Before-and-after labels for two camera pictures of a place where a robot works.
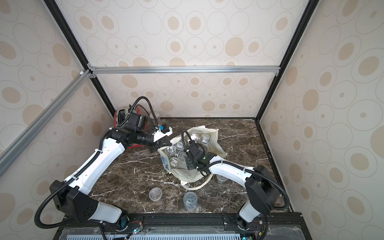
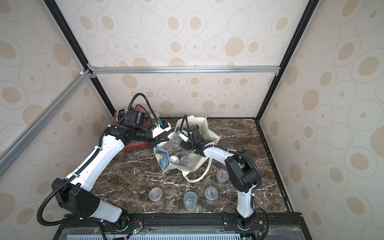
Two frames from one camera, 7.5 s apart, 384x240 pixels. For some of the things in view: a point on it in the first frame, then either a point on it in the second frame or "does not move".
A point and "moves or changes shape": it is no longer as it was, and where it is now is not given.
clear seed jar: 190,200 does not move
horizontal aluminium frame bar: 187,69 does not move
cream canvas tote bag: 185,155 moves or changes shape
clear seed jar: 221,179 does not move
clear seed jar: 155,194 does not move
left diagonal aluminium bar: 6,152 does not move
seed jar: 170,150 → 174,142
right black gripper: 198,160 → 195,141
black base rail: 202,226 does not move
